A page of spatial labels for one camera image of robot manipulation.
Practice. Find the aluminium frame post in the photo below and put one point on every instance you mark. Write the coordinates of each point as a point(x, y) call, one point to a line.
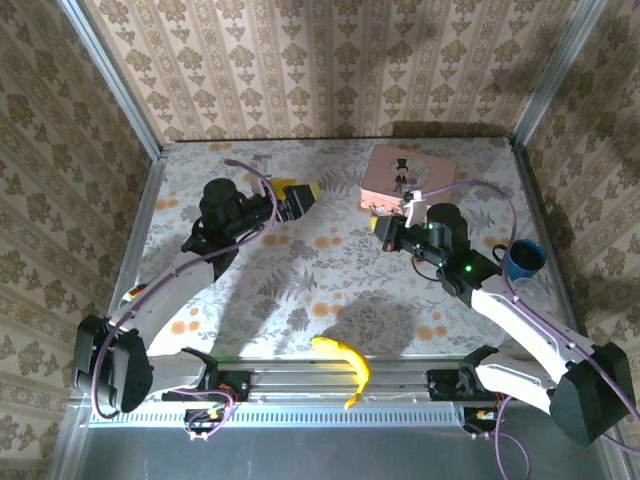
point(556, 70)
point(113, 75)

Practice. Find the small black controller board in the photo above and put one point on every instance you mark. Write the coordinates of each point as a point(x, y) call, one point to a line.
point(480, 417)
point(202, 417)

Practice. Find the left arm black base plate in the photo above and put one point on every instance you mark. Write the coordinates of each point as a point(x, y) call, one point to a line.
point(240, 387)

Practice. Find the floral table cover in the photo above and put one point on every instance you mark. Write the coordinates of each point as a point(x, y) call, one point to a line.
point(350, 280)

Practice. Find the blue mug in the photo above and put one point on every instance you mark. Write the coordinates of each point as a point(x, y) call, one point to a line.
point(527, 257)

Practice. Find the pink tin box with figures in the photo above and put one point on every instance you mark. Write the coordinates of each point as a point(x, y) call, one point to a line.
point(385, 172)

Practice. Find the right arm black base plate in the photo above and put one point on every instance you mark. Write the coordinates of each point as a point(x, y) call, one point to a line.
point(440, 387)

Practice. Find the aluminium mounting rail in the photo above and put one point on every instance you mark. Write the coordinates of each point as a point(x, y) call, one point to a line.
point(300, 380)

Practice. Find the grey sheet metal panel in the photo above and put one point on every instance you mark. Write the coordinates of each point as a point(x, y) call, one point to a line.
point(325, 455)

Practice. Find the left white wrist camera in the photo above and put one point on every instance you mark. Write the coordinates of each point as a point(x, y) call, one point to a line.
point(261, 175)

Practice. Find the yellow banana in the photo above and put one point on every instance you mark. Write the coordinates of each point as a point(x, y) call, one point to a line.
point(356, 362)

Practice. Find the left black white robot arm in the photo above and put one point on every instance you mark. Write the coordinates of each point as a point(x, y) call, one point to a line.
point(165, 295)

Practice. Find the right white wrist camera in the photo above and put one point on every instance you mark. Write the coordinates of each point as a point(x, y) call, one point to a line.
point(415, 207)

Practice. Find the aluminium table side rail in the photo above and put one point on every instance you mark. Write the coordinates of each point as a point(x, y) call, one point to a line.
point(530, 190)
point(150, 200)

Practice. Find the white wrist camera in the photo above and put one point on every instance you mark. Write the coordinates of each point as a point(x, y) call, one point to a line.
point(261, 175)
point(415, 207)

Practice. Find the shiny red yellow ball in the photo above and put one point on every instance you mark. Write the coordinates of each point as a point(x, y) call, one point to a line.
point(135, 292)

